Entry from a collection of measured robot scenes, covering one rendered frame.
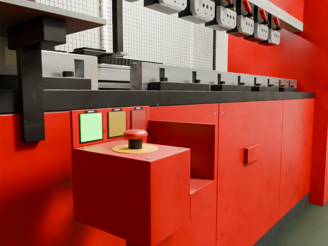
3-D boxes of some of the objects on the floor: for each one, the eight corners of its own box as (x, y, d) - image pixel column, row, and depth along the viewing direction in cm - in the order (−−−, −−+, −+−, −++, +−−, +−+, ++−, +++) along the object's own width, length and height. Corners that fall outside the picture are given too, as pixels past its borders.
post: (120, 222, 192) (114, -96, 171) (115, 220, 195) (110, -93, 174) (126, 219, 196) (121, -93, 175) (121, 217, 199) (116, -89, 178)
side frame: (323, 206, 218) (342, -117, 195) (224, 183, 274) (230, -71, 250) (330, 197, 237) (349, -99, 213) (236, 177, 293) (242, -59, 269)
